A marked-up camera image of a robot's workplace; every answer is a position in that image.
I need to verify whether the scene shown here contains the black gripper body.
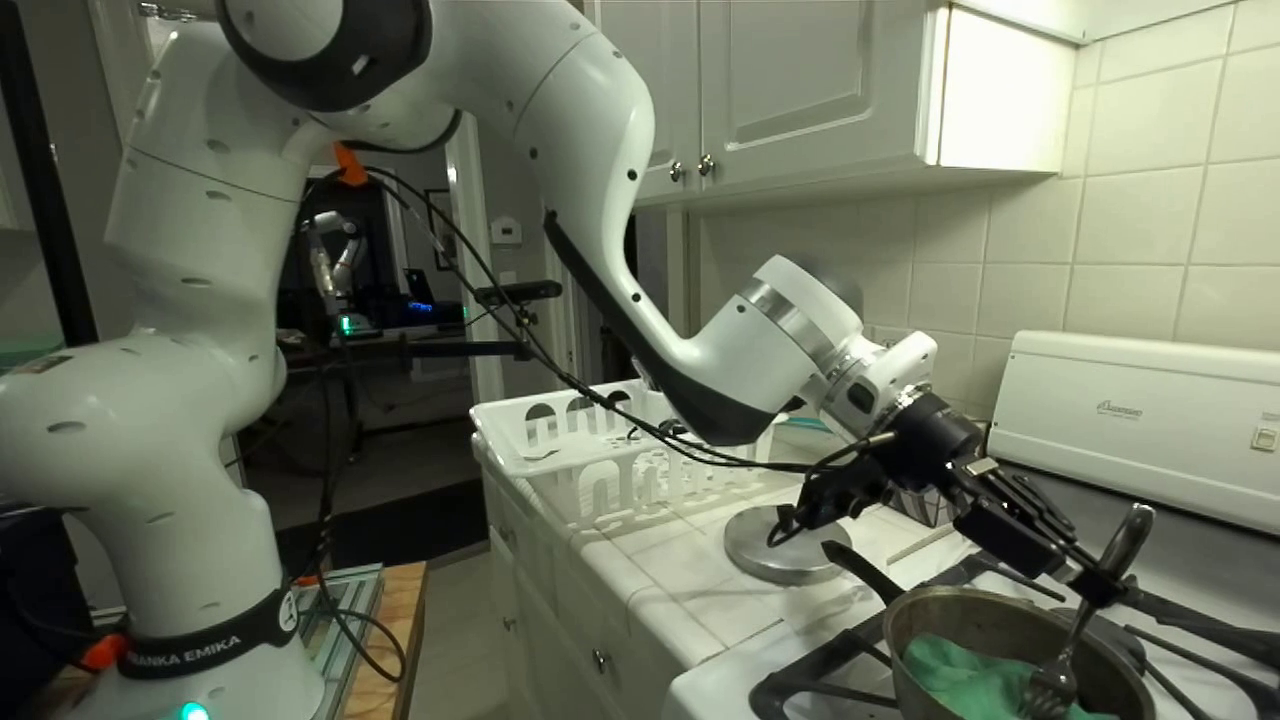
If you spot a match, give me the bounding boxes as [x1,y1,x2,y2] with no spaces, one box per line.
[870,393,990,500]

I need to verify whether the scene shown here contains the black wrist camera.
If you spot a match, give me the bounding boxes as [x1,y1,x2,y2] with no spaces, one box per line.
[765,452,898,548]

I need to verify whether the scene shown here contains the white lower cabinets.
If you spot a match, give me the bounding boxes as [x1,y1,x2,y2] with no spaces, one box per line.
[476,454,695,720]

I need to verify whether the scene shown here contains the green rag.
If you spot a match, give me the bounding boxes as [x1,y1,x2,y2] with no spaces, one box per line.
[903,632,1119,720]

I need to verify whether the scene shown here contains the white cabinets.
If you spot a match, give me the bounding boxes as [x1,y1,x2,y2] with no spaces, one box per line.
[578,0,1078,214]
[476,454,695,720]

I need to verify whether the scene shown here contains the white gas stove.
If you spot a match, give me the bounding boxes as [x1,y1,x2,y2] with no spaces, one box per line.
[662,327,1280,720]

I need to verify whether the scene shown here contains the white plastic dish basket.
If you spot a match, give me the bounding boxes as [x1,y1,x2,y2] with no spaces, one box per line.
[469,375,802,540]

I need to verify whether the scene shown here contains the metal pot with black handle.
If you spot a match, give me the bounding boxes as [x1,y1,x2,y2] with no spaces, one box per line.
[821,537,1158,720]

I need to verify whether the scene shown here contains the black camera bar on stand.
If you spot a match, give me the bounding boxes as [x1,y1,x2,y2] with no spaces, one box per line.
[472,275,572,331]

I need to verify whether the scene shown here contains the black stove grate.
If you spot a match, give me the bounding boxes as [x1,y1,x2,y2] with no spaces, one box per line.
[749,563,965,720]
[931,526,1280,720]

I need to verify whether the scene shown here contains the white upper cabinets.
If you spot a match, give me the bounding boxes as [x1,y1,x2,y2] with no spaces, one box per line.
[578,0,1078,214]

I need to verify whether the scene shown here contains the silver pot lid black knob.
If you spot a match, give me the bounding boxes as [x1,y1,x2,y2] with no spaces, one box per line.
[718,500,857,588]

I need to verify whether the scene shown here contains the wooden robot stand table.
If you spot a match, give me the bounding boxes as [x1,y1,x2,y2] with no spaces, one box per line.
[295,557,437,720]

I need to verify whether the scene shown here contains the silver metal fork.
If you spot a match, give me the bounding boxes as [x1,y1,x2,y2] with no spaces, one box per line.
[1021,500,1158,720]

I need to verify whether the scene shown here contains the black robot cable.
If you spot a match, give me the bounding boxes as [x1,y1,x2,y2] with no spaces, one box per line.
[314,162,870,683]

